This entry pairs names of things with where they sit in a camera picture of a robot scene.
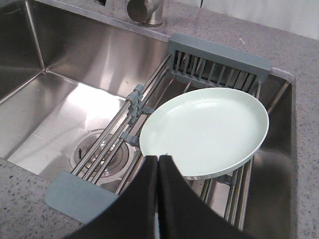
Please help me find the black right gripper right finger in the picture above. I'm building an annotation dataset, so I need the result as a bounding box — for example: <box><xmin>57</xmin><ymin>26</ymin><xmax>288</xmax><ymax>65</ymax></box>
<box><xmin>158</xmin><ymin>155</ymin><xmax>252</xmax><ymax>239</ymax></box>

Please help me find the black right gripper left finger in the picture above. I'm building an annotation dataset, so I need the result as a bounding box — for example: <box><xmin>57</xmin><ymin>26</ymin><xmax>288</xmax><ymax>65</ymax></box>
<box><xmin>65</xmin><ymin>156</ymin><xmax>158</xmax><ymax>239</ymax></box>

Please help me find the light green round plate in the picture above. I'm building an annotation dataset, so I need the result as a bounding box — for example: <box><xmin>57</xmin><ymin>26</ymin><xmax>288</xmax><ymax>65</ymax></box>
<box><xmin>139</xmin><ymin>88</ymin><xmax>269</xmax><ymax>180</ymax></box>

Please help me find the grey sink dish rack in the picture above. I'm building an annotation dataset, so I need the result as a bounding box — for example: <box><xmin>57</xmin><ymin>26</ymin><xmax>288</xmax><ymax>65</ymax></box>
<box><xmin>44</xmin><ymin>34</ymin><xmax>272</xmax><ymax>230</ymax></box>

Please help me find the steel sink drain strainer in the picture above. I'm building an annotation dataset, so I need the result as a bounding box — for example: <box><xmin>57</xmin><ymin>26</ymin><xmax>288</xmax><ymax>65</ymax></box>
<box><xmin>69</xmin><ymin>128</ymin><xmax>135</xmax><ymax>180</ymax></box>

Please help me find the stainless steel sink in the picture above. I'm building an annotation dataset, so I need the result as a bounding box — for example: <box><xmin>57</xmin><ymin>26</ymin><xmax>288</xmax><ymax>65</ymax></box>
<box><xmin>0</xmin><ymin>0</ymin><xmax>296</xmax><ymax>239</ymax></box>

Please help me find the steel kitchen faucet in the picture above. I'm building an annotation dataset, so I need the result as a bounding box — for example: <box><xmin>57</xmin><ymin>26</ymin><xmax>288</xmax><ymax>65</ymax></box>
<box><xmin>127</xmin><ymin>0</ymin><xmax>164</xmax><ymax>27</ymax></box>

